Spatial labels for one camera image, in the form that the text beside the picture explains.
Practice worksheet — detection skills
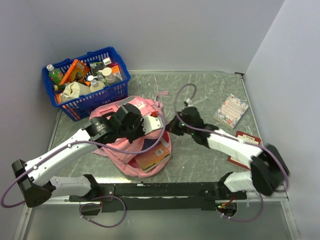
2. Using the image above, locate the pink student backpack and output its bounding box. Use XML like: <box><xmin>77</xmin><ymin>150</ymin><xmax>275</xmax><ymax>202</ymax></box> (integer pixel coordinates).
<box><xmin>89</xmin><ymin>91</ymin><xmax>172</xmax><ymax>178</ymax></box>

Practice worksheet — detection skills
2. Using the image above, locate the blue Jane Eyre book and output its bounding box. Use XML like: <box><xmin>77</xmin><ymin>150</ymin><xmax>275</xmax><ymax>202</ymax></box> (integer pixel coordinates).
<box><xmin>134</xmin><ymin>142</ymin><xmax>171</xmax><ymax>173</ymax></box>

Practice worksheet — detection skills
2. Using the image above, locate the floral pink notebook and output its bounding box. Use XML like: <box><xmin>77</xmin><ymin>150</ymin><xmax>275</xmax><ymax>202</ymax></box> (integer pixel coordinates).
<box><xmin>213</xmin><ymin>94</ymin><xmax>249</xmax><ymax>129</ymax></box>

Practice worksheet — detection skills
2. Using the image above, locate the white coffee cover book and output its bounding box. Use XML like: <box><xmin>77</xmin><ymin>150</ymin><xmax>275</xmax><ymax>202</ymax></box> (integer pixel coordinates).
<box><xmin>160</xmin><ymin>137</ymin><xmax>170</xmax><ymax>151</ymax></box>

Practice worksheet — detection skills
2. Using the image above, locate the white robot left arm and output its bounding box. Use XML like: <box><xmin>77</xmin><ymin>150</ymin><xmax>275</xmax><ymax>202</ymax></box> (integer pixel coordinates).
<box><xmin>11</xmin><ymin>103</ymin><xmax>149</xmax><ymax>208</ymax></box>

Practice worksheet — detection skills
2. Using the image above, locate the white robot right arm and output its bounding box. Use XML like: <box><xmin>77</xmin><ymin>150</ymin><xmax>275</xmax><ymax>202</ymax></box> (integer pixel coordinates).
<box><xmin>166</xmin><ymin>106</ymin><xmax>290</xmax><ymax>199</ymax></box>

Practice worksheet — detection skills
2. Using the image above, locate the beige cloth bag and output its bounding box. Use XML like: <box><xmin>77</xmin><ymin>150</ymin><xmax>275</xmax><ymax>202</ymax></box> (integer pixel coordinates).
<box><xmin>59</xmin><ymin>82</ymin><xmax>91</xmax><ymax>103</ymax></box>

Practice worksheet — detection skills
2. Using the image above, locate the grey pump bottle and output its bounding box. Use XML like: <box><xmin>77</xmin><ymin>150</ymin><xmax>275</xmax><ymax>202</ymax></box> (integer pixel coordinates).
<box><xmin>98</xmin><ymin>67</ymin><xmax>122</xmax><ymax>86</ymax></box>

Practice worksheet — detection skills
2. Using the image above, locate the blue plastic shopping basket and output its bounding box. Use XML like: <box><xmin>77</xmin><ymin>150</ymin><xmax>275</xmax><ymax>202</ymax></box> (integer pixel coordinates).
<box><xmin>42</xmin><ymin>46</ymin><xmax>131</xmax><ymax>122</ymax></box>

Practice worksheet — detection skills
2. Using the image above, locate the cream lotion bottle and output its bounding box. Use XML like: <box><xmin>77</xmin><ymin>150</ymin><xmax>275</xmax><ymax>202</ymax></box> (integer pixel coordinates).
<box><xmin>87</xmin><ymin>75</ymin><xmax>106</xmax><ymax>93</ymax></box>

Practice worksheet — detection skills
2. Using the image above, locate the pink carton box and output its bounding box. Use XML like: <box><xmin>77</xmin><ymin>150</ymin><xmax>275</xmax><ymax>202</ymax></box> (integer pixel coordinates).
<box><xmin>109</xmin><ymin>63</ymin><xmax>123</xmax><ymax>80</ymax></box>

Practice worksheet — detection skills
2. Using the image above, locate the red framed card book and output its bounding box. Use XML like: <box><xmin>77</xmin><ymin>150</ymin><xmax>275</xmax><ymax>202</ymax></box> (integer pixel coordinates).
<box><xmin>227</xmin><ymin>130</ymin><xmax>262</xmax><ymax>170</ymax></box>

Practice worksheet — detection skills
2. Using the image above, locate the black packaged box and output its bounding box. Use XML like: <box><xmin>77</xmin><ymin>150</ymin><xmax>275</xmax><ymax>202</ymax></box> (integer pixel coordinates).
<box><xmin>89</xmin><ymin>57</ymin><xmax>112</xmax><ymax>76</ymax></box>

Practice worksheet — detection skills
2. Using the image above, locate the orange snack box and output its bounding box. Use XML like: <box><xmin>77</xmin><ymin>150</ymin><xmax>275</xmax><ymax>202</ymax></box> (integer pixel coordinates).
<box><xmin>59</xmin><ymin>59</ymin><xmax>90</xmax><ymax>85</ymax></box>

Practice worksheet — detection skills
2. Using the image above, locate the green drink bottle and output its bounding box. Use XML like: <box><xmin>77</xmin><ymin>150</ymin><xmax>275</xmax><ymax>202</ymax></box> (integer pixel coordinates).
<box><xmin>46</xmin><ymin>64</ymin><xmax>64</xmax><ymax>85</ymax></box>

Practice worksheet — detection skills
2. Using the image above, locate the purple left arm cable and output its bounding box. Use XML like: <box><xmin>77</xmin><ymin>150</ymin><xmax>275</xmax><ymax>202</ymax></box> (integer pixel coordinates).
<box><xmin>0</xmin><ymin>111</ymin><xmax>166</xmax><ymax>228</ymax></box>

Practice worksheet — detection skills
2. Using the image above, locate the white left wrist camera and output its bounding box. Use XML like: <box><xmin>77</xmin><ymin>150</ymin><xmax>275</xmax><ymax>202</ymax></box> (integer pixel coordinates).
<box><xmin>142</xmin><ymin>115</ymin><xmax>164</xmax><ymax>135</ymax></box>

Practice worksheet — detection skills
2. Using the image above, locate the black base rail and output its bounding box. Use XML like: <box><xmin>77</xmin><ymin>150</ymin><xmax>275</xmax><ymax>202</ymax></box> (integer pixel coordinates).
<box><xmin>69</xmin><ymin>181</ymin><xmax>247</xmax><ymax>213</ymax></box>

